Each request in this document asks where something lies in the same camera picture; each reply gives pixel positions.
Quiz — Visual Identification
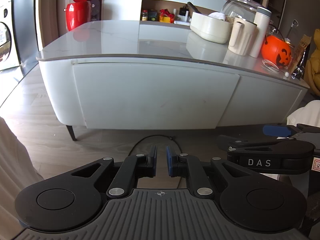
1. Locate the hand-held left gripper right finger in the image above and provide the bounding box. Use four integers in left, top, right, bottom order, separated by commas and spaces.
166, 145, 252, 198

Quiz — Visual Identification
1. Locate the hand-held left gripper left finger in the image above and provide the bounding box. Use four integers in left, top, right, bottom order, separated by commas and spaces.
71, 145, 158, 198

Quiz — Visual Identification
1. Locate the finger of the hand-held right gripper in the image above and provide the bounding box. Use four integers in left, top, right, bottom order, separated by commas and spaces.
217, 135, 291, 153
262, 124, 298, 138

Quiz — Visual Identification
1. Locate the white cloth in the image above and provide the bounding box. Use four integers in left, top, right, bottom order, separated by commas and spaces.
286, 100, 320, 127

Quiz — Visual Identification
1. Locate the yellow chair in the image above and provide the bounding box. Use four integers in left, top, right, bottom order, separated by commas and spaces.
303, 29, 320, 96

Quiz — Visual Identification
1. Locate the orange pumpkin bucket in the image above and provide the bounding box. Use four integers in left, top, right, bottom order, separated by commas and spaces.
261, 35, 292, 69

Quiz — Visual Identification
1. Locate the brown snack bag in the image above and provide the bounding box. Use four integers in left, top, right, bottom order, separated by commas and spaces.
287, 34, 312, 75

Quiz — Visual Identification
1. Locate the cream ribbed kettle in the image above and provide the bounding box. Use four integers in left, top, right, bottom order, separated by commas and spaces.
228, 16, 258, 56

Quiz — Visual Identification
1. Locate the white tumbler grey lid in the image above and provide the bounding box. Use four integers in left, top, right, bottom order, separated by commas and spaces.
249, 6, 272, 58

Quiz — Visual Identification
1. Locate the white coffee table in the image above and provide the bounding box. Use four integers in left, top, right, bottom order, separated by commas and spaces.
36, 20, 310, 142

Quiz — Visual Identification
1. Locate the glass dome jar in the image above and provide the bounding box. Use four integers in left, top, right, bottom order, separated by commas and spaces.
222, 0, 262, 18

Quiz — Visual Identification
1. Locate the pale cloth garment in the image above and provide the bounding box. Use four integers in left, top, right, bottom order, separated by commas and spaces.
0, 116, 43, 240

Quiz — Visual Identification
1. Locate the yellow red shelf toy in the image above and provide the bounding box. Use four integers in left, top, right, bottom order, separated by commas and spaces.
159, 9, 176, 24

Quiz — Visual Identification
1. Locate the small black box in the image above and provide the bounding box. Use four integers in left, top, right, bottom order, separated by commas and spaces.
178, 6, 189, 21

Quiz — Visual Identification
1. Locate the grey cartoon printed board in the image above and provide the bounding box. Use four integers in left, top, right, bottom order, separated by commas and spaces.
90, 0, 101, 22

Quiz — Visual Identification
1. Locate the red flower-shaped trash can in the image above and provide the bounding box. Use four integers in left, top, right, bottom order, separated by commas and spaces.
65, 0, 92, 32

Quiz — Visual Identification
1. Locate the grey door panel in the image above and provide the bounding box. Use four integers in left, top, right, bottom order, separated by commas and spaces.
14, 0, 38, 67

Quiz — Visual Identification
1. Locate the white washing machine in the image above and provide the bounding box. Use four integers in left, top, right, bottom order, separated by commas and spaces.
0, 0, 21, 71

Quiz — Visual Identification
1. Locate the white handled tool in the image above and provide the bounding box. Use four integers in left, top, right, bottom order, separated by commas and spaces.
285, 19, 299, 44

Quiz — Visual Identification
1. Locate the black handled knife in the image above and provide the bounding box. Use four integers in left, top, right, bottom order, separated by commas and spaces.
187, 2, 202, 14

